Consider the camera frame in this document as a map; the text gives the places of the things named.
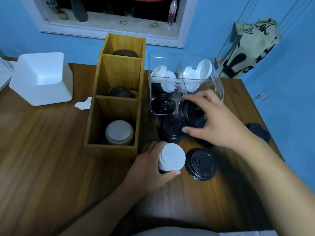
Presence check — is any person's right hand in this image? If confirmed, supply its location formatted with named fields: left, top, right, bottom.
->
left=182, top=89, right=249, bottom=149

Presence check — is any person's left hand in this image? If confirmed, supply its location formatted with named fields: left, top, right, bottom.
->
left=123, top=141, right=181, bottom=195

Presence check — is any black lids bundle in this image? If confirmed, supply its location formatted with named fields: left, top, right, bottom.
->
left=178, top=99, right=209, bottom=129

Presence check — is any white cup lids stack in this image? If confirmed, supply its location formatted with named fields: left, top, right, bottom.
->
left=157, top=143, right=186, bottom=175

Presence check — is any person's left forearm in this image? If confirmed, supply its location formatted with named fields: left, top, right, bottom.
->
left=59, top=180, right=148, bottom=236

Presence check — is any person's right forearm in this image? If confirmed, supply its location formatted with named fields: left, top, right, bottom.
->
left=221, top=130, right=315, bottom=236

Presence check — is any stack of black cup lids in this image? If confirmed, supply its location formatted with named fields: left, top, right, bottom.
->
left=246, top=123, right=271, bottom=143
left=157, top=115, right=185, bottom=145
left=185, top=148, right=218, bottom=182

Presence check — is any pile of black lids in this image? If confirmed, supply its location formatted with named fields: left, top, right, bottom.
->
left=151, top=82, right=178, bottom=114

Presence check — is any clear acrylic divided box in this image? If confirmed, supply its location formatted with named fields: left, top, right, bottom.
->
left=148, top=52, right=225, bottom=116

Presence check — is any person's light clothing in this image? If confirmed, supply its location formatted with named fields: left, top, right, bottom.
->
left=132, top=226, right=220, bottom=236

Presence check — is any pile of white lids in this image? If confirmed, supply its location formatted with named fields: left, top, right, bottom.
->
left=150, top=59, right=213, bottom=93

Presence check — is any black-lidded paper cup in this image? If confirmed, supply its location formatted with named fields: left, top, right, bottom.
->
left=112, top=49, right=139, bottom=58
left=108, top=87, right=132, bottom=98

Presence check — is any cream printed tote bag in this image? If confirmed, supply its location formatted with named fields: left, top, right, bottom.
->
left=216, top=18, right=281, bottom=79

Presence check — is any wooden three-compartment organizer box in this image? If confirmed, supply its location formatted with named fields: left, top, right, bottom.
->
left=84, top=33, right=147, bottom=159

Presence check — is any crumpled white paper scrap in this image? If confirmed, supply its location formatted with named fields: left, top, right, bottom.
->
left=74, top=97, right=92, bottom=110

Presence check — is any clear plastic water bottle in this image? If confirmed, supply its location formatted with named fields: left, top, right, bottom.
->
left=167, top=0, right=178, bottom=33

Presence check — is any white styrofoam box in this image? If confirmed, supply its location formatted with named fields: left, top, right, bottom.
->
left=9, top=52, right=74, bottom=106

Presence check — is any dark tall vase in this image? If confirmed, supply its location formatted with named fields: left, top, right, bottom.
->
left=69, top=0, right=89, bottom=22

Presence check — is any small potted plant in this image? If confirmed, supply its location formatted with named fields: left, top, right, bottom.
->
left=46, top=0, right=69, bottom=21

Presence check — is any white window frame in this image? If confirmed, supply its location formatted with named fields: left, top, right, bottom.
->
left=19, top=0, right=199, bottom=49

